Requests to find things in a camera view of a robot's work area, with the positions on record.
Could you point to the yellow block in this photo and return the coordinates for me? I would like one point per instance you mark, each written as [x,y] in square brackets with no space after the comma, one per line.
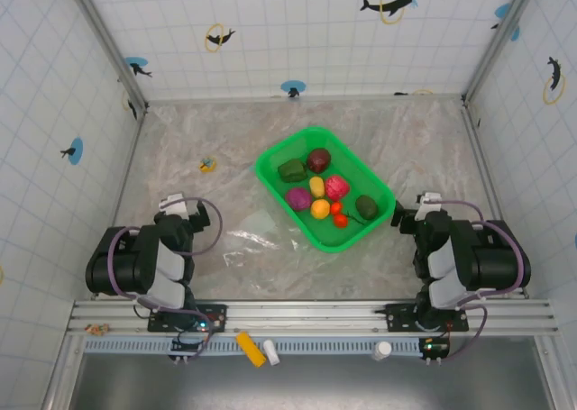
[250,348]

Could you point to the small circuit board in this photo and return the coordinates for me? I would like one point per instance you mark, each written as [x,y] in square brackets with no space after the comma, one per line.
[435,348]
[185,347]

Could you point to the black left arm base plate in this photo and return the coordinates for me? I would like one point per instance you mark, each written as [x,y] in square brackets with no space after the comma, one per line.
[216,315]

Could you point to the pink red toy food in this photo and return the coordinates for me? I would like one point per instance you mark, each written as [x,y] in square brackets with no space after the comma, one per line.
[337,187]

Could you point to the clear zip-top bag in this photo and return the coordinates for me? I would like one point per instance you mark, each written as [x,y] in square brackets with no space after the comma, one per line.
[252,243]

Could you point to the white cylinder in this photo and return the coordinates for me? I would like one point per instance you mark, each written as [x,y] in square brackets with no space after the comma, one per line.
[271,352]

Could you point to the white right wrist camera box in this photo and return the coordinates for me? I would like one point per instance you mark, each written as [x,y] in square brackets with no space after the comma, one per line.
[430,205]

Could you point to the yellow toy food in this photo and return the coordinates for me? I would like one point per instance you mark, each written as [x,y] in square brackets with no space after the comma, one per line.
[317,187]

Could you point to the red toy tomatoes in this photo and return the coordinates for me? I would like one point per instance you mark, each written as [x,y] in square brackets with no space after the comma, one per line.
[340,221]

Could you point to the aluminium frame post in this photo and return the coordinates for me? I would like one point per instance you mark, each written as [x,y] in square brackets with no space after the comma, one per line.
[108,45]
[500,40]

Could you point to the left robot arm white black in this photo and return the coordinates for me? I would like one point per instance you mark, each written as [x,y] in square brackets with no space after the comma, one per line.
[135,257]

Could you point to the aluminium frame bar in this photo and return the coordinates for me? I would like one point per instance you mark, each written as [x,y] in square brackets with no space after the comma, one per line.
[315,98]

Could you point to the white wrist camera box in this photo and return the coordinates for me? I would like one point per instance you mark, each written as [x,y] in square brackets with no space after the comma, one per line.
[430,205]
[175,206]

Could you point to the black fish blue circle sticker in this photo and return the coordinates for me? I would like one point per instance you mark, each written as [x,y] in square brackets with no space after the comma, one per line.
[502,11]
[293,86]
[76,151]
[135,63]

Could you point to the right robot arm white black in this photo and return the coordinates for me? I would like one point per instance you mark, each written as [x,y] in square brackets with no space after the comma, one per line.
[491,257]

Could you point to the small yellow table sticker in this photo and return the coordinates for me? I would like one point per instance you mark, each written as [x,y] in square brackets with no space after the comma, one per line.
[208,165]

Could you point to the small colourful item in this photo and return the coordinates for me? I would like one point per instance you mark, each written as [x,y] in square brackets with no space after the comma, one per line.
[97,328]

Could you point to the white capped bottle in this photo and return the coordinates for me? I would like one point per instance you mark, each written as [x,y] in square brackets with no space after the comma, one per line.
[382,350]

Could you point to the dark green oval toy food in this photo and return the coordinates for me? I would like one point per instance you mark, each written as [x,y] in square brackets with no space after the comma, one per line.
[366,207]

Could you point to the orange toy food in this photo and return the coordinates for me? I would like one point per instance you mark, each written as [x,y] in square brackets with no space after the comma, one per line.
[320,209]

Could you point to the dark red toy food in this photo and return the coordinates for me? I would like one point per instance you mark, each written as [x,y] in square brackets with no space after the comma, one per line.
[319,160]

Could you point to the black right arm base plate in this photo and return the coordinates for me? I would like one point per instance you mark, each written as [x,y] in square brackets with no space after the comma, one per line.
[396,315]

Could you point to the dark green blocky toy food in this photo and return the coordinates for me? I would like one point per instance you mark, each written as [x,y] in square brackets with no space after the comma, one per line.
[292,171]

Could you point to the aluminium mounting rail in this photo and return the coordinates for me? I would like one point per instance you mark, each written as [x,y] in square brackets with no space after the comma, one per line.
[293,313]

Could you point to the purple toy food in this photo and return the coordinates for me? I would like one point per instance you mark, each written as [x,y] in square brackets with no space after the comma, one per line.
[298,199]

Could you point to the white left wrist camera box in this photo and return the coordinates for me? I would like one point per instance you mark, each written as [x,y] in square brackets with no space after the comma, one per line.
[175,206]

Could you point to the green plastic mesh basket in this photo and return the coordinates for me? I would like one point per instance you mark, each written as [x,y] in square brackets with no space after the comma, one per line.
[356,175]

